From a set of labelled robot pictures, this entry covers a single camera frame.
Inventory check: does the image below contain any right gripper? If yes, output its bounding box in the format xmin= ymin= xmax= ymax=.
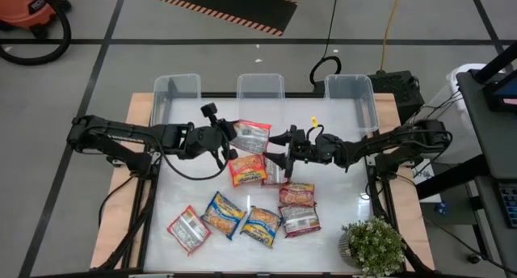
xmin=263 ymin=124 xmax=324 ymax=179

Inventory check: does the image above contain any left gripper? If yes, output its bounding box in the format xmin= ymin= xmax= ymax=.
xmin=189 ymin=118 xmax=240 ymax=171

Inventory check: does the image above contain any orange Maruchan noodle pack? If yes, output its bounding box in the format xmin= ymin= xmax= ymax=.
xmin=229 ymin=119 xmax=272 ymax=156
xmin=166 ymin=204 xmax=213 ymax=256
xmin=228 ymin=154 xmax=268 ymax=188

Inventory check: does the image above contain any maroon Maruchan noodle pack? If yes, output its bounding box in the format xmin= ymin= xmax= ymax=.
xmin=261 ymin=152 xmax=291 ymax=187
xmin=278 ymin=182 xmax=317 ymax=209
xmin=277 ymin=204 xmax=322 ymax=238

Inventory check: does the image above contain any blue yellow Maruchan noodle pack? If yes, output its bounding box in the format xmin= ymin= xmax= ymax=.
xmin=240 ymin=205 xmax=283 ymax=249
xmin=200 ymin=191 xmax=247 ymax=242

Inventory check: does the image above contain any clear plastic bin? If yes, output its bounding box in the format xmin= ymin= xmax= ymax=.
xmin=323 ymin=74 xmax=380 ymax=133
xmin=149 ymin=73 xmax=202 ymax=128
xmin=236 ymin=73 xmax=286 ymax=125

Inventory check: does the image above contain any black mesh equipment box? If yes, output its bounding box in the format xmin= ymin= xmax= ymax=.
xmin=314 ymin=69 xmax=425 ymax=124

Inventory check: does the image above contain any potted plant striped pot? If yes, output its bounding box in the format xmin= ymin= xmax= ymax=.
xmin=338 ymin=216 xmax=407 ymax=278

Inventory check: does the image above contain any black hazard-striped floor mat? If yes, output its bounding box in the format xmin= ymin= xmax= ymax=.
xmin=151 ymin=0 xmax=299 ymax=37

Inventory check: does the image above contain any white paper sheet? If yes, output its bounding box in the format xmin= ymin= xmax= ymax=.
xmin=411 ymin=158 xmax=443 ymax=204

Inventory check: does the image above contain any black metal beam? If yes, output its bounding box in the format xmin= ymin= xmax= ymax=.
xmin=415 ymin=154 xmax=492 ymax=201

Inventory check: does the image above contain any white plastic container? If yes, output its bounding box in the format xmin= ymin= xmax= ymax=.
xmin=446 ymin=62 xmax=488 ymax=93

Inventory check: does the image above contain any orange shop vacuum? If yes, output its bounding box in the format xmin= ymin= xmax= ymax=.
xmin=0 ymin=0 xmax=73 ymax=67
xmin=0 ymin=0 xmax=73 ymax=31

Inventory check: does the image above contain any grey side cart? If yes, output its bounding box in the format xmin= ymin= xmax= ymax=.
xmin=456 ymin=69 xmax=517 ymax=271

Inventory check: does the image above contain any monitor with blue screen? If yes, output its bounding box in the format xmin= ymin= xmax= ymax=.
xmin=482 ymin=69 xmax=517 ymax=112

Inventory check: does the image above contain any black keyboard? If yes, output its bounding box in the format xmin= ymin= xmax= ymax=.
xmin=497 ymin=183 xmax=517 ymax=230

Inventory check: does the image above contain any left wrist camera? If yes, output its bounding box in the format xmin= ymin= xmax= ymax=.
xmin=200 ymin=102 xmax=219 ymax=120

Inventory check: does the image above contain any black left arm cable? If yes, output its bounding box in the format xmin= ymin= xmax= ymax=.
xmin=155 ymin=124 xmax=232 ymax=181

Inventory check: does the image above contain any black coiled cable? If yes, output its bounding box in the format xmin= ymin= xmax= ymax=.
xmin=309 ymin=0 xmax=343 ymax=87

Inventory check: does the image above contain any black table frame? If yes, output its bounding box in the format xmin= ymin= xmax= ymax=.
xmin=90 ymin=91 xmax=435 ymax=278

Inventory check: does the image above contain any yellow power cable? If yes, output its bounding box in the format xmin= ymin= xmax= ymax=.
xmin=379 ymin=0 xmax=405 ymax=73

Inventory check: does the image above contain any black slanted post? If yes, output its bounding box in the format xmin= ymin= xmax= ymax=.
xmin=470 ymin=41 xmax=517 ymax=85

